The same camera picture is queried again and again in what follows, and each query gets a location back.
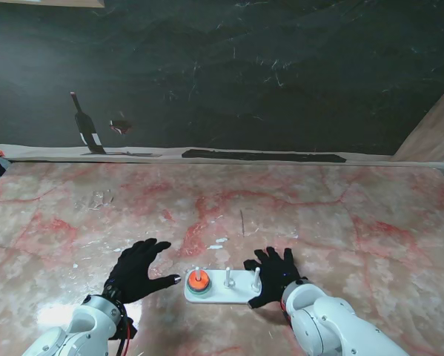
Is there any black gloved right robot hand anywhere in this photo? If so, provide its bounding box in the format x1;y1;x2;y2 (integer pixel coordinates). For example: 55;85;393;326
242;246;308;309

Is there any large green ring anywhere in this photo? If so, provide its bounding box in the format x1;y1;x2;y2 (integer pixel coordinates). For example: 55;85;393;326
185;280;211;300

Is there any red black left arm cable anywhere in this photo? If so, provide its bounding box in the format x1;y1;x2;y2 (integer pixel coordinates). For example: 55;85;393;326
116;306;134;356

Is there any small orange ring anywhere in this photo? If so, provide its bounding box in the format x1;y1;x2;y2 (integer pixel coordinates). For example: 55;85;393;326
188;271;209;291

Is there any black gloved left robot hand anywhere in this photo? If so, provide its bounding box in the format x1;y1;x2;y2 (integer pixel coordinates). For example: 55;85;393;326
103;238;182;304

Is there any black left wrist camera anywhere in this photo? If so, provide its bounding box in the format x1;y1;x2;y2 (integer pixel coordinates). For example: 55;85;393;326
108;317;139;340

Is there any white Hanoi tower base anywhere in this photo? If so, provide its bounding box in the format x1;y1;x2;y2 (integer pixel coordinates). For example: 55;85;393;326
183;266;264;306

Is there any leaning wooden plank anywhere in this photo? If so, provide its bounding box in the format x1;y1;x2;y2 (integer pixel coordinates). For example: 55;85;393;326
390;90;444;163

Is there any red black arm cable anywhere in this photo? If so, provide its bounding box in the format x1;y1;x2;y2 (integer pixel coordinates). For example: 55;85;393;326
279;299;294;328
116;306;134;356

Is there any red black right arm cable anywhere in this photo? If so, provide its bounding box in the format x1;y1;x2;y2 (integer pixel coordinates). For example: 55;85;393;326
279;299;294;328

